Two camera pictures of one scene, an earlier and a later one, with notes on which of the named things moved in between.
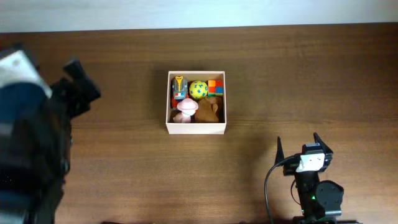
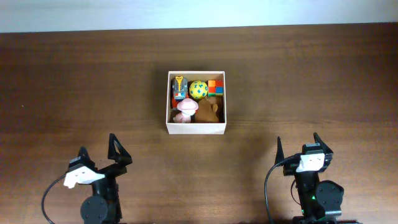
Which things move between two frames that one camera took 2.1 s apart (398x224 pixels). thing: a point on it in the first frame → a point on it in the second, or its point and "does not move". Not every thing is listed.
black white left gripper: x=84 y=93 → x=123 y=159
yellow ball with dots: x=198 y=89 does not move
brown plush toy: x=208 y=109 does not move
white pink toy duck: x=188 y=106 does not move
